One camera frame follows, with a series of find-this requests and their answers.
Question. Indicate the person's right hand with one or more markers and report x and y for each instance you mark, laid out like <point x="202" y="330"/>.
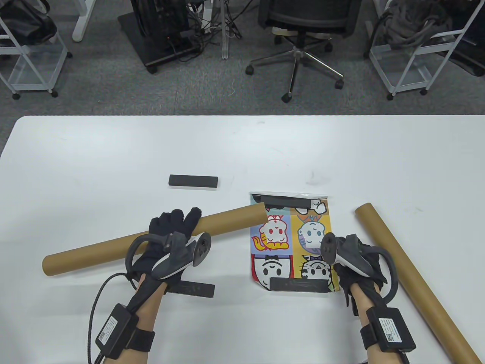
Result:
<point x="344" y="276"/>

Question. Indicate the person's left hand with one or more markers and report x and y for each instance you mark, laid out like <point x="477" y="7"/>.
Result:
<point x="166" y="223"/>

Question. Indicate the grey handheld controller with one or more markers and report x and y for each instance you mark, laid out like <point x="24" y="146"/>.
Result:
<point x="352" y="258"/>
<point x="178" y="258"/>

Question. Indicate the black rectangular bar weight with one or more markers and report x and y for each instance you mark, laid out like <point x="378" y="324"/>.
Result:
<point x="193" y="181"/>
<point x="295" y="285"/>
<point x="193" y="290"/>
<point x="280" y="201"/>

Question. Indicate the brown cardboard mailing tube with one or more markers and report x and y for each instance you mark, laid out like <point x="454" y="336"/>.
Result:
<point x="94" y="252"/>
<point x="416" y="288"/>

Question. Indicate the colourful cartoon poster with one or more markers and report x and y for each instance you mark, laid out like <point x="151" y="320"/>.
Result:
<point x="273" y="235"/>

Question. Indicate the person's left forearm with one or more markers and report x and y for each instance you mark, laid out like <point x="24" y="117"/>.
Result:
<point x="149" y="311"/>

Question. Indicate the person's right forearm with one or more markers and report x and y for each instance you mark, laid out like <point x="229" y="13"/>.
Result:
<point x="362" y="303"/>

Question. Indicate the black wrist sensor box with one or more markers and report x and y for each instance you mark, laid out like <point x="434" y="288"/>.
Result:
<point x="113" y="331"/>
<point x="392" y="330"/>

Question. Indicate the black rolling equipment cart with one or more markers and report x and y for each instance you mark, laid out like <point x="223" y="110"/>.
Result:
<point x="159" y="26"/>

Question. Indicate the white desk leg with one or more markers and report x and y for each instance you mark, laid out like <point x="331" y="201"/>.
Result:
<point x="80" y="30"/>

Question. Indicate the black bag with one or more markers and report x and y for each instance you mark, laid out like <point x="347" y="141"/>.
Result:
<point x="26" y="22"/>

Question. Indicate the black office chair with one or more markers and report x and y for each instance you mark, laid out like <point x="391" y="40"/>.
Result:
<point x="303" y="15"/>

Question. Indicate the grey bag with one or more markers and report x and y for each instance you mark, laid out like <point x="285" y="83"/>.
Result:
<point x="413" y="22"/>

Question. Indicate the black equipment base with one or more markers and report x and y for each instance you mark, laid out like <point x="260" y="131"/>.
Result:
<point x="471" y="45"/>

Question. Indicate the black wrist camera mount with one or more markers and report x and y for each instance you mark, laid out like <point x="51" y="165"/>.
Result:
<point x="353" y="307"/>

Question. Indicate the clear acrylic post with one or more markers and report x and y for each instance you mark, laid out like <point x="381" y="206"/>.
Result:
<point x="225" y="45"/>

